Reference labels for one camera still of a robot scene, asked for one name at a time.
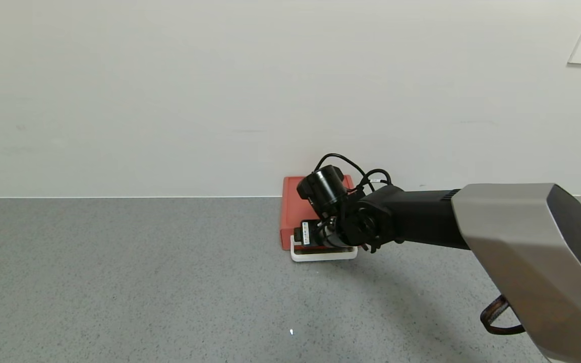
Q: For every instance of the right robot arm black grey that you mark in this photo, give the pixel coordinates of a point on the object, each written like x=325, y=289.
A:
x=522, y=237

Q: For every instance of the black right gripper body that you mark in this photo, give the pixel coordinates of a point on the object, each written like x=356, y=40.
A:
x=305, y=233

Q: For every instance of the red drawer cabinet housing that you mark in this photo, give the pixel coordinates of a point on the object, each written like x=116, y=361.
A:
x=290, y=206

